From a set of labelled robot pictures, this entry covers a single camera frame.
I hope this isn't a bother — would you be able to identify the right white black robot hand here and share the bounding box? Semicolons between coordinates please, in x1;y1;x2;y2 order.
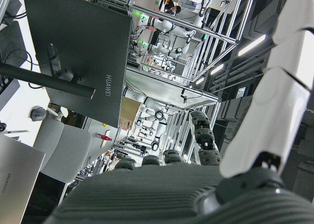
44;0;314;224

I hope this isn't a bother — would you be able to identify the brown cardboard box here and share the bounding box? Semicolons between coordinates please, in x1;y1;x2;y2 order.
119;96;142;131

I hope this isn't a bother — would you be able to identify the red bottle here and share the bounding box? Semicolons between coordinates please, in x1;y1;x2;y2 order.
96;132;113;142

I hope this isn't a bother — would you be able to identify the light grey office chair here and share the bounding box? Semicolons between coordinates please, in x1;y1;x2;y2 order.
32;106;93;185

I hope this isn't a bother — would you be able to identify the silver Huawei laptop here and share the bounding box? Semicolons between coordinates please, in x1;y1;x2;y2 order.
0;134;47;224

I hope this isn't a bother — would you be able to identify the grey computer mouse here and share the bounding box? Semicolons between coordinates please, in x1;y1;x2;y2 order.
29;106;47;123

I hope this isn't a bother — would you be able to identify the black Huawei monitor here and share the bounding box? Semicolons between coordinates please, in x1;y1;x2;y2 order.
0;0;133;129

